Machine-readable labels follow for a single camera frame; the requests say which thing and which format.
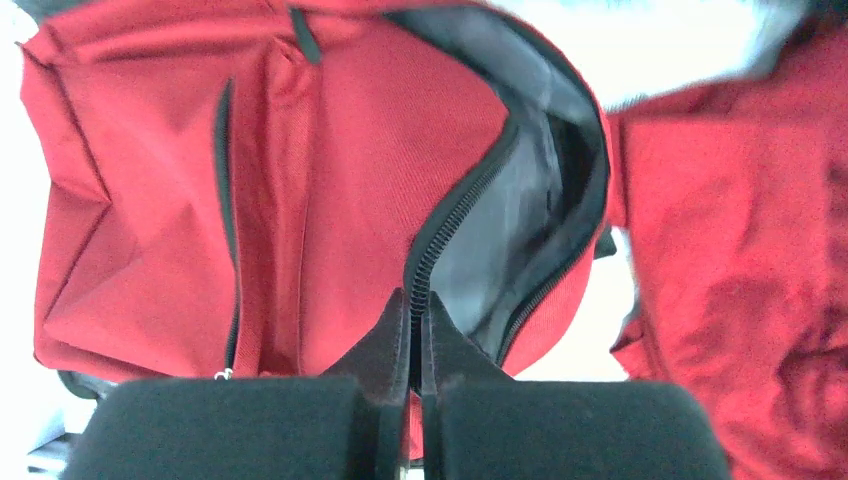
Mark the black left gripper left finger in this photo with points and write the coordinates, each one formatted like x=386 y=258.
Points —
x=349 y=422

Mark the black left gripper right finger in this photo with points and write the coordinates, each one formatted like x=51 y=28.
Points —
x=480 y=423

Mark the red student backpack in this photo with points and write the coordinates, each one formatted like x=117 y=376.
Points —
x=241 y=185

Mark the red cloth garment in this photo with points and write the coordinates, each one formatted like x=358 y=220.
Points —
x=734 y=197

